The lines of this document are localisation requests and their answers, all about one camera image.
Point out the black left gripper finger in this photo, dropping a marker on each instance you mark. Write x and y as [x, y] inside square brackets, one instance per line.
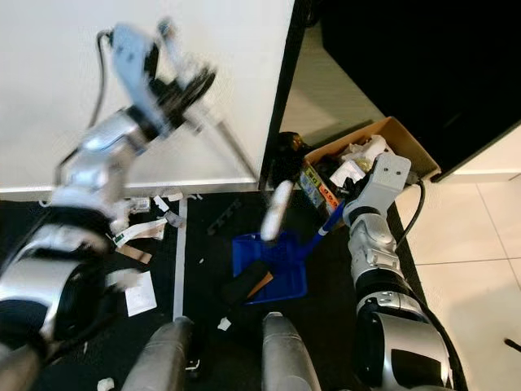
[194, 102]
[201, 76]

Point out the blue plastic dustpan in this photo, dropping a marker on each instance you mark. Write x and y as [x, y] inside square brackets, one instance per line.
[281, 252]

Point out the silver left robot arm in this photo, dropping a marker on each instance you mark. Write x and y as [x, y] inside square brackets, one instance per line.
[65, 269]

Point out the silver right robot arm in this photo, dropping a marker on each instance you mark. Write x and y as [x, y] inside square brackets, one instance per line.
[374, 244]

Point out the black floor mat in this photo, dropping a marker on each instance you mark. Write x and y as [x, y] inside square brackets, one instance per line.
[169, 269]
[212, 244]

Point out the flat white packet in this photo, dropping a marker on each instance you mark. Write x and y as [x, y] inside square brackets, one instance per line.
[348, 173]

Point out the brown cardboard rubbish box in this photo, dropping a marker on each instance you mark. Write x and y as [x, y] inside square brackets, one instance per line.
[316, 183]

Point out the crumpled white paper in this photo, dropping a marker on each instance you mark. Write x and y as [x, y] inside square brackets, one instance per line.
[366, 151]

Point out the dark brown bag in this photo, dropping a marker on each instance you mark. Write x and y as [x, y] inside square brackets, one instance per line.
[289, 151]

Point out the brown cardboard piece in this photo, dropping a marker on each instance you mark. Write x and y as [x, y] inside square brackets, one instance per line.
[263, 283]

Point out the crumpled white wrapper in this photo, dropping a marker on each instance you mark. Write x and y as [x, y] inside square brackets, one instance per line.
[142, 232]

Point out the black door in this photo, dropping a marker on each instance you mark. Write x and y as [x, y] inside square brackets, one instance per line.
[415, 65]

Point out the brown paper strip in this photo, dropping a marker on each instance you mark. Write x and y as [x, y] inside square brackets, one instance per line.
[135, 254]

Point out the grey right robot leg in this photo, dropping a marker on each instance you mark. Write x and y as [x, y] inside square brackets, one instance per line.
[289, 358]

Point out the grey robot leg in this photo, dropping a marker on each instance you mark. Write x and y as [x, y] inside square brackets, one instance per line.
[289, 358]
[171, 358]

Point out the small white paper scrap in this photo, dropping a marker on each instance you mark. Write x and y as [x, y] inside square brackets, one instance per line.
[224, 323]
[106, 384]

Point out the white paper sheet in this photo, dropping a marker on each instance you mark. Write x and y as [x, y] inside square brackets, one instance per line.
[140, 293]

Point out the grey left robot leg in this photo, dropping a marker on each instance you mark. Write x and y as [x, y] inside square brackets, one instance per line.
[171, 358]

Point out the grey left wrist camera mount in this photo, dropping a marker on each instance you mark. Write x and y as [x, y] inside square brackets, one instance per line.
[134, 69]

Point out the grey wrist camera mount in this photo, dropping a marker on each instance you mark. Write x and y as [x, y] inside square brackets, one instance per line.
[391, 183]
[134, 69]

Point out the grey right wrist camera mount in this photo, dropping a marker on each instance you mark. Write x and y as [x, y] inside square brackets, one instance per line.
[391, 183]

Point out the black door frame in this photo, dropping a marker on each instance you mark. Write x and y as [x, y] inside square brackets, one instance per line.
[286, 81]

